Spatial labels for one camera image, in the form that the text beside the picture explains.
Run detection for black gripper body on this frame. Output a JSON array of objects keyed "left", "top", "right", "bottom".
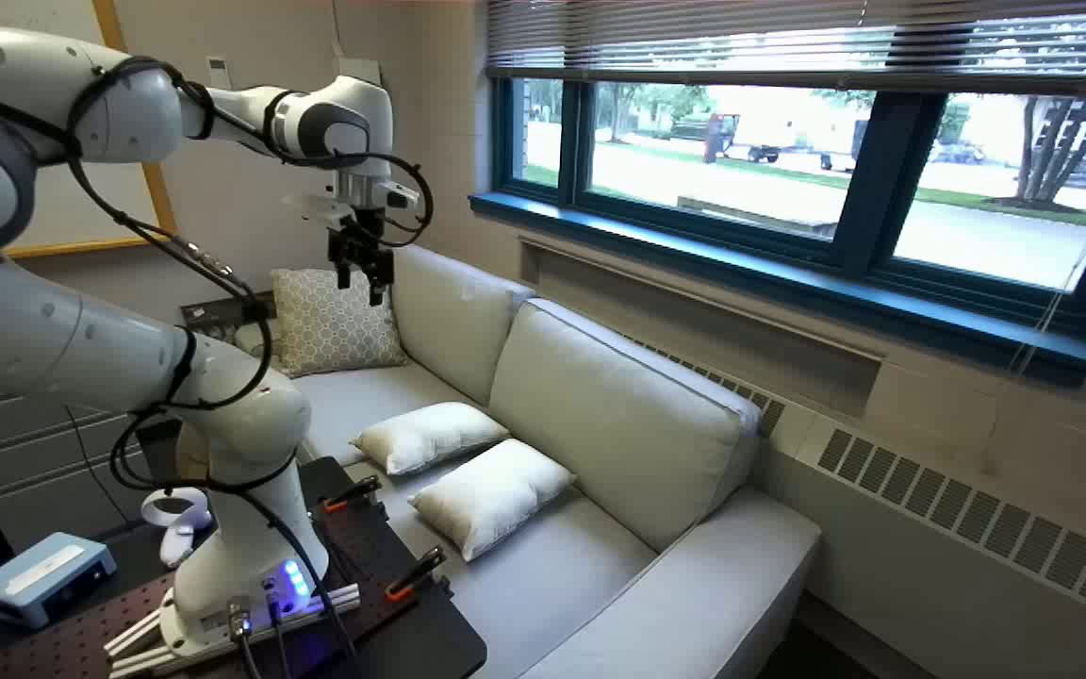
[{"left": 324, "top": 203, "right": 400, "bottom": 276}]

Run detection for plain white pillow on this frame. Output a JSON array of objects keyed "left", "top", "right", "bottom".
[
  {"left": 351, "top": 400, "right": 511, "bottom": 483},
  {"left": 407, "top": 436, "right": 578, "bottom": 568}
]

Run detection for grey fabric couch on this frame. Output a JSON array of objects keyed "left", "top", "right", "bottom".
[{"left": 271, "top": 241, "right": 827, "bottom": 679}]

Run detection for grey patterned pillow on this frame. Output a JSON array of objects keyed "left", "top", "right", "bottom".
[{"left": 268, "top": 265, "right": 407, "bottom": 377}]

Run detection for black orange clamp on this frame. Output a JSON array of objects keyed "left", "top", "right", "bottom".
[
  {"left": 318, "top": 472, "right": 384, "bottom": 520},
  {"left": 384, "top": 542, "right": 447, "bottom": 603}
]

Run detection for wood framed whiteboard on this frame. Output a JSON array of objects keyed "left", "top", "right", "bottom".
[{"left": 0, "top": 0, "right": 180, "bottom": 265}]

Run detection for black robot table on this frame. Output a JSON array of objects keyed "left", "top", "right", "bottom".
[{"left": 0, "top": 452, "right": 491, "bottom": 679}]

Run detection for grey filing cabinet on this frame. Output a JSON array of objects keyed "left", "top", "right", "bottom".
[{"left": 0, "top": 373, "right": 149, "bottom": 556}]

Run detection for blue electronics box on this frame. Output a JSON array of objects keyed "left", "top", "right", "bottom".
[{"left": 0, "top": 527, "right": 121, "bottom": 634}]

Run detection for white truck outside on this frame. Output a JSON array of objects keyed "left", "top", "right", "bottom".
[{"left": 702, "top": 110, "right": 875, "bottom": 179}]

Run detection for horizontal window blinds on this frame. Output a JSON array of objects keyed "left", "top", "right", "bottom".
[{"left": 481, "top": 0, "right": 1086, "bottom": 95}]

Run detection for perforated brown mat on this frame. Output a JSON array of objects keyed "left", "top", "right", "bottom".
[{"left": 0, "top": 570, "right": 190, "bottom": 679}]

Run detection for wide teal framed window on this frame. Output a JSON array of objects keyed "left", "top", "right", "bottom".
[{"left": 466, "top": 67, "right": 1086, "bottom": 388}]

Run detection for beige radiator cover with grille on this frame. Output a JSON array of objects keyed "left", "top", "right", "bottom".
[{"left": 672, "top": 351, "right": 1086, "bottom": 679}]

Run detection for tree trunk outside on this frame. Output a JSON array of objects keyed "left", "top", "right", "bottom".
[{"left": 1012, "top": 92, "right": 1086, "bottom": 212}]

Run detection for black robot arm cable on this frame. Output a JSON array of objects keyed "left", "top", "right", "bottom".
[{"left": 56, "top": 53, "right": 440, "bottom": 679}]

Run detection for white wall box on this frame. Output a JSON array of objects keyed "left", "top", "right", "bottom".
[{"left": 337, "top": 50, "right": 384, "bottom": 87}]

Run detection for silver robot base rail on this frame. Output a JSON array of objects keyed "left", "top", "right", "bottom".
[{"left": 103, "top": 576, "right": 364, "bottom": 679}]

